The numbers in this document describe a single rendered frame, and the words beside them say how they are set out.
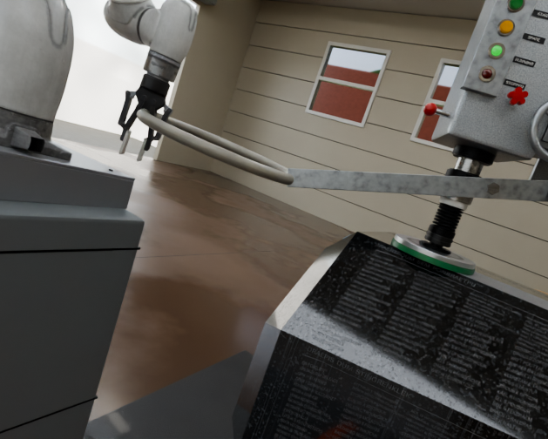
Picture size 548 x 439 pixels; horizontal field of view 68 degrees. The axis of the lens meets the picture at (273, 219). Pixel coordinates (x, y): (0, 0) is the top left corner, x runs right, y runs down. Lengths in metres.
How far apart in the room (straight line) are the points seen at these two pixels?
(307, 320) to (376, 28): 7.82
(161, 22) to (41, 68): 0.48
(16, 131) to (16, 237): 0.18
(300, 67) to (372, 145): 2.37
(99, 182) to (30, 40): 0.25
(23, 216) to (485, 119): 0.94
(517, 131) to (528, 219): 6.16
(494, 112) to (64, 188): 0.91
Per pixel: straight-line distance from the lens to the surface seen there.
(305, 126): 8.54
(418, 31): 8.25
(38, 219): 0.72
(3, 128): 0.80
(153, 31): 1.21
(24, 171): 0.75
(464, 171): 1.14
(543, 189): 1.16
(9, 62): 0.79
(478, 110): 1.07
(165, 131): 1.00
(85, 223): 0.76
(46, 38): 0.81
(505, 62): 1.09
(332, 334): 0.97
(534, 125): 1.05
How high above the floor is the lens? 1.01
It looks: 10 degrees down
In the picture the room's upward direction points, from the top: 19 degrees clockwise
